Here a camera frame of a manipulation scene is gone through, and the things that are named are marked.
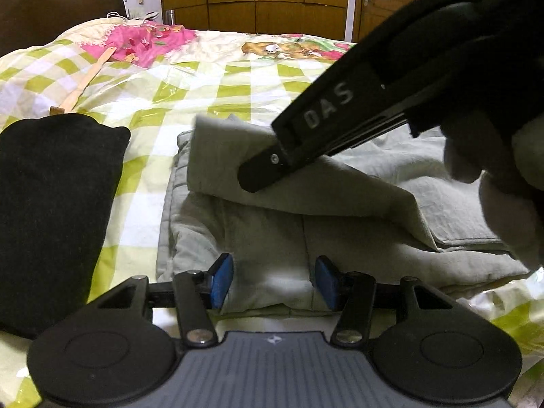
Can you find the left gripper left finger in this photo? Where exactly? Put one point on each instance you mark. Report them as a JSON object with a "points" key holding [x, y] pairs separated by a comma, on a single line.
{"points": [[193, 293]]}

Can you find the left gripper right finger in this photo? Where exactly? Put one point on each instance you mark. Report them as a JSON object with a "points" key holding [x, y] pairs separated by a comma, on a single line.
{"points": [[356, 296]]}

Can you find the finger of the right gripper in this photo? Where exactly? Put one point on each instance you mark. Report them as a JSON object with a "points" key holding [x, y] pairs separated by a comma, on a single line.
{"points": [[263, 170]]}

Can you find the grey-green pants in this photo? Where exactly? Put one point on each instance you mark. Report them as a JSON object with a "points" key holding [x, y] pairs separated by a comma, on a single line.
{"points": [[387, 208]]}

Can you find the gloved right hand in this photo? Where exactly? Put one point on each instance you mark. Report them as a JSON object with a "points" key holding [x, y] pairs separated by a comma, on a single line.
{"points": [[509, 169]]}

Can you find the checkered cartoon bed cover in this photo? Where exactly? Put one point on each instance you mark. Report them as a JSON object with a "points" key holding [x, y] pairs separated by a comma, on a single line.
{"points": [[159, 81]]}

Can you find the steel thermos bottle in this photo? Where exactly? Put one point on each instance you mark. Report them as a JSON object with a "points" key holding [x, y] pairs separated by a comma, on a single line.
{"points": [[169, 17]]}

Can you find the folded dark grey garment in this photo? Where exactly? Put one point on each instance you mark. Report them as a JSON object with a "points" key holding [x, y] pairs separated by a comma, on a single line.
{"points": [[59, 175]]}

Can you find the beige wooden back scratcher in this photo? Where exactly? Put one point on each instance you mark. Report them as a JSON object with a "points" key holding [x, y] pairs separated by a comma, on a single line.
{"points": [[72, 99]]}

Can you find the dark wooden headboard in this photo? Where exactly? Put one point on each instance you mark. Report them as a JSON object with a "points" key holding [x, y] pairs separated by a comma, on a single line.
{"points": [[26, 23]]}

